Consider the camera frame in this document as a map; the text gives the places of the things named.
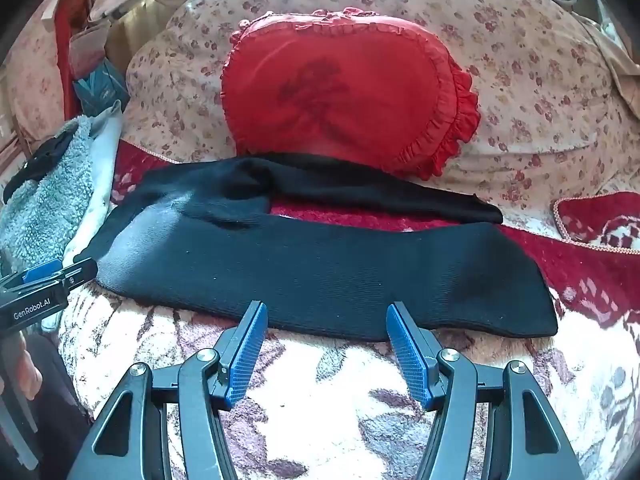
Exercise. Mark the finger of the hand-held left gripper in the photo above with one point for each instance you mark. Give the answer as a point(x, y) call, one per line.
point(82, 271)
point(42, 271)

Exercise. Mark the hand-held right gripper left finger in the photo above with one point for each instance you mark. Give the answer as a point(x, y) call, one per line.
point(245, 355)

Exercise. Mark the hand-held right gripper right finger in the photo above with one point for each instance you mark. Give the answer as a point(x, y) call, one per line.
point(407, 355)

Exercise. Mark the black pants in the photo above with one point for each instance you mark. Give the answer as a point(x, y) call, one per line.
point(325, 270)

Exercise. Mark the person's left hand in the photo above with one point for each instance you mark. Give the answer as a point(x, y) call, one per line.
point(27, 365)

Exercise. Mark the grey fluffy garment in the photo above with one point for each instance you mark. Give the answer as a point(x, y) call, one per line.
point(45, 215)

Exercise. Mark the white cloth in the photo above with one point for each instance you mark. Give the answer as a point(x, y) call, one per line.
point(100, 185)

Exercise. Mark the red and white patterned blanket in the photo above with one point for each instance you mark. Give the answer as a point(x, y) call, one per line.
point(325, 410)

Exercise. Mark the black cloth item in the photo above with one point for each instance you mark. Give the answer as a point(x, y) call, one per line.
point(45, 160)

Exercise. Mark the blue plastic bag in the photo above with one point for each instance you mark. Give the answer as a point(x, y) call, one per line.
point(100, 87)

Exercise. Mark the floral pink pillow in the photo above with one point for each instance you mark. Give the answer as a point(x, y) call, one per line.
point(30, 85)

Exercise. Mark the pink plastic bag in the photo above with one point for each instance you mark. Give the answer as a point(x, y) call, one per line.
point(87, 52)

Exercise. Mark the red cloth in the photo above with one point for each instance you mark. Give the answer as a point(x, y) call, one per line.
point(64, 50)

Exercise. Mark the red heart-shaped frilled pillow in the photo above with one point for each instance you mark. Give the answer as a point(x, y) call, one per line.
point(340, 90)

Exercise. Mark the floral beige quilt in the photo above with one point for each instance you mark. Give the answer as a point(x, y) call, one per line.
point(525, 85)

